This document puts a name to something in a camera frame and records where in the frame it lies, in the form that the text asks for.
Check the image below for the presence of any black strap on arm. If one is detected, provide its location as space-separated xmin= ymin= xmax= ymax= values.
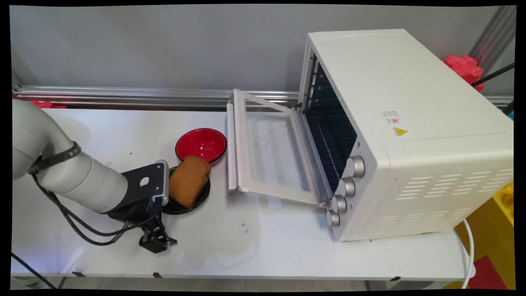
xmin=28 ymin=142 xmax=82 ymax=175

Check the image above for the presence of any red block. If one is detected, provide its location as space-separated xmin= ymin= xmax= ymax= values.
xmin=468 ymin=256 xmax=508 ymax=289

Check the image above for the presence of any yellow box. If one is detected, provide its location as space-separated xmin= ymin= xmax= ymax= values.
xmin=444 ymin=181 xmax=515 ymax=289

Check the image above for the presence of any brown bread loaf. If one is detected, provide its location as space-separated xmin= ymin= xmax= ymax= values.
xmin=168 ymin=155 xmax=212 ymax=208

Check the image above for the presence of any white glass oven door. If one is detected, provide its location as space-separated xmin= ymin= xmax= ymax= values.
xmin=226 ymin=88 xmax=331 ymax=207

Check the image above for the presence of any aluminium post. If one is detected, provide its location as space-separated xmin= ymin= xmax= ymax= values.
xmin=468 ymin=6 xmax=516 ymax=72

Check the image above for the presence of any red bumpy plastic object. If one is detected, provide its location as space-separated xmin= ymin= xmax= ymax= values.
xmin=443 ymin=55 xmax=485 ymax=92

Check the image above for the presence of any red bowl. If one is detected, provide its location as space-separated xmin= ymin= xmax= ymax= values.
xmin=175 ymin=128 xmax=228 ymax=165

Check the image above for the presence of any oven wire rack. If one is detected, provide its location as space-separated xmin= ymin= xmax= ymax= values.
xmin=309 ymin=115 xmax=357 ymax=192

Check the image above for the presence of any white toaster oven body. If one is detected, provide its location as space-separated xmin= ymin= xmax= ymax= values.
xmin=297 ymin=29 xmax=514 ymax=242

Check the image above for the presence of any black rod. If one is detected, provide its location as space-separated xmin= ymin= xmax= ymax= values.
xmin=471 ymin=62 xmax=515 ymax=88

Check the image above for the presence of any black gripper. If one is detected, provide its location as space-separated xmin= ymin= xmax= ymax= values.
xmin=108 ymin=197 xmax=178 ymax=254

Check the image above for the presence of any aluminium rail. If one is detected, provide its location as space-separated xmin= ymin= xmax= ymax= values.
xmin=12 ymin=86 xmax=514 ymax=110

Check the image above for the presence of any dark green plate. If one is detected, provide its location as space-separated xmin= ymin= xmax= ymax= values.
xmin=161 ymin=166 xmax=211 ymax=215

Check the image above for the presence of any black floor cable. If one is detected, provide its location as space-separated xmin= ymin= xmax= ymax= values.
xmin=12 ymin=252 xmax=56 ymax=289

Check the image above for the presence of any white power cord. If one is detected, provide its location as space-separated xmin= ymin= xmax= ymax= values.
xmin=460 ymin=219 xmax=475 ymax=289

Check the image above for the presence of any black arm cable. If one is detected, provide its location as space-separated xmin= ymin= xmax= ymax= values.
xmin=31 ymin=173 xmax=159 ymax=246

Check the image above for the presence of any red flat object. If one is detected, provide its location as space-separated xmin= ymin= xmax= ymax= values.
xmin=30 ymin=100 xmax=66 ymax=109

